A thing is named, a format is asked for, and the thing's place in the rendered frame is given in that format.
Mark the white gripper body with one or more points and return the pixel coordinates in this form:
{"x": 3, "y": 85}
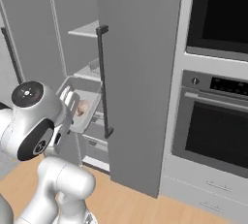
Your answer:
{"x": 71, "y": 102}

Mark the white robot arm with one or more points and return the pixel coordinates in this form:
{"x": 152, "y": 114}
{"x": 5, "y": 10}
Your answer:
{"x": 29, "y": 127}

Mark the chicken drumstick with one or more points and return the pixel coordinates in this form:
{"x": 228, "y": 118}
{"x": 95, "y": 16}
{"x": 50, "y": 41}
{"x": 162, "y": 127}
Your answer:
{"x": 82, "y": 107}

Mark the grey meat container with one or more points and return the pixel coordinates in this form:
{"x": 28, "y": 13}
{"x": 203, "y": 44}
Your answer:
{"x": 84, "y": 89}

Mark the grey freezer rack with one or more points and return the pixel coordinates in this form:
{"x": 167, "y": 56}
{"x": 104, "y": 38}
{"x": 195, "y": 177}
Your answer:
{"x": 90, "y": 71}

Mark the grey freezer drawer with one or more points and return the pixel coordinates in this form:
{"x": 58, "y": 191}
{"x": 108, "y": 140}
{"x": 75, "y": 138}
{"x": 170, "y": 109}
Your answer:
{"x": 97, "y": 147}

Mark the grey freezer door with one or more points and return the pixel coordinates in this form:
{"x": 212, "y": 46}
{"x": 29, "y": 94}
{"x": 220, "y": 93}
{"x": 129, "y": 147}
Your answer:
{"x": 139, "y": 79}

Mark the grey freezer shelf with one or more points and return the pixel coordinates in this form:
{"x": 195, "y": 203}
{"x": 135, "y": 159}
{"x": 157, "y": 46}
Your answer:
{"x": 85, "y": 30}

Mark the grey fridge door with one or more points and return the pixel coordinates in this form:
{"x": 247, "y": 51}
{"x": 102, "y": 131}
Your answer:
{"x": 32, "y": 24}

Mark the steel built-in oven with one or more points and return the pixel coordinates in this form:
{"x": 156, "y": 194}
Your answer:
{"x": 213, "y": 124}

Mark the white cupboard drawer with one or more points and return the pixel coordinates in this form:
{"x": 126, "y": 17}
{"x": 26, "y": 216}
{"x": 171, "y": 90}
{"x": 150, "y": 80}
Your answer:
{"x": 206, "y": 207}
{"x": 210, "y": 185}

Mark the black built-in microwave oven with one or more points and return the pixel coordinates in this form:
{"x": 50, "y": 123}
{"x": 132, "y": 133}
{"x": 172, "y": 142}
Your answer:
{"x": 219, "y": 14}

